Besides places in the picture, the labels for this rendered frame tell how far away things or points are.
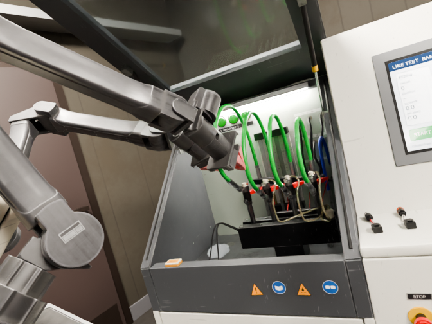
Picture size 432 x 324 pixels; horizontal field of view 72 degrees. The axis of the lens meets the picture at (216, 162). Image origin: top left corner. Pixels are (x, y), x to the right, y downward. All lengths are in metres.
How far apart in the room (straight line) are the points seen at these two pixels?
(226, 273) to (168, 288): 0.23
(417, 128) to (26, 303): 0.99
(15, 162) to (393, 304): 0.85
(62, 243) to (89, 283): 2.08
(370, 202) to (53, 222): 0.86
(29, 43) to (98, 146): 2.06
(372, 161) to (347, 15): 1.74
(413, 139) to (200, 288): 0.78
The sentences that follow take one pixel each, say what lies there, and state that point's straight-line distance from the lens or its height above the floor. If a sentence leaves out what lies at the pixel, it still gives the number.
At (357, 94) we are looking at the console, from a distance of 1.06.
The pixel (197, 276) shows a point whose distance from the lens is 1.00.
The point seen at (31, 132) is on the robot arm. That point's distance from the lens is 1.07.
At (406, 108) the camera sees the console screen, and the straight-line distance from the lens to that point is 1.05.
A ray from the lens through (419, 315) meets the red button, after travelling 0.91.
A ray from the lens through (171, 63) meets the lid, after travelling 1.21.
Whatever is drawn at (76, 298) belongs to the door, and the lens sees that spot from 2.52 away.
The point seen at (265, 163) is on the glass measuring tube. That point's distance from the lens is 1.32.
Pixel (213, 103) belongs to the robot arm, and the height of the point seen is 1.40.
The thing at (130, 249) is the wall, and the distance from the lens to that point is 2.74.
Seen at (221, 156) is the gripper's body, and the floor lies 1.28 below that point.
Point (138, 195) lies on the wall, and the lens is 2.76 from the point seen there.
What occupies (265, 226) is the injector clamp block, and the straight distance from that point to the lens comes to 1.07.
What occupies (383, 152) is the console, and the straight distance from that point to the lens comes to 1.03.
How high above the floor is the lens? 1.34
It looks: 6 degrees down
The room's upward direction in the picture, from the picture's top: 15 degrees counter-clockwise
